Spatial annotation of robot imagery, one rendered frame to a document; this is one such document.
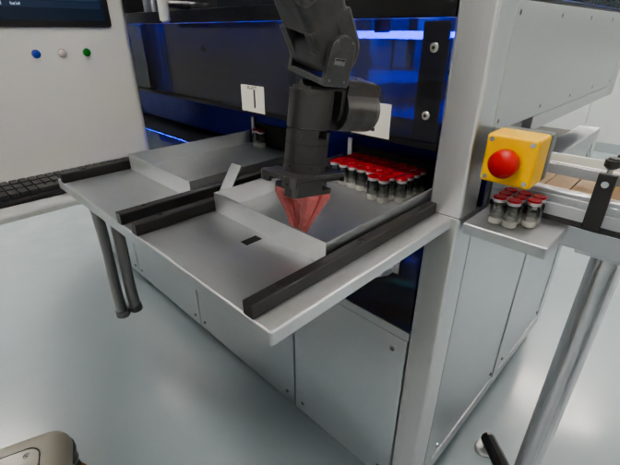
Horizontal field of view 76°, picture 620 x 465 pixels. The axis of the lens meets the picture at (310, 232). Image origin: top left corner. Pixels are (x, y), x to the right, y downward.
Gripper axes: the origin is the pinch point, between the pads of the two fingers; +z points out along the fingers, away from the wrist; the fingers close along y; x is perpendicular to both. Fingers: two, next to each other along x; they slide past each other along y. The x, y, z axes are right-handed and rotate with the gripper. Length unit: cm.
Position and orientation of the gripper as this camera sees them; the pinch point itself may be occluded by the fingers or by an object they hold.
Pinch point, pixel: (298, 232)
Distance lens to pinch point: 57.2
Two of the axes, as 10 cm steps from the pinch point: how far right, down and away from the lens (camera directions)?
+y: 7.0, -1.9, 6.9
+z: -1.0, 9.3, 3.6
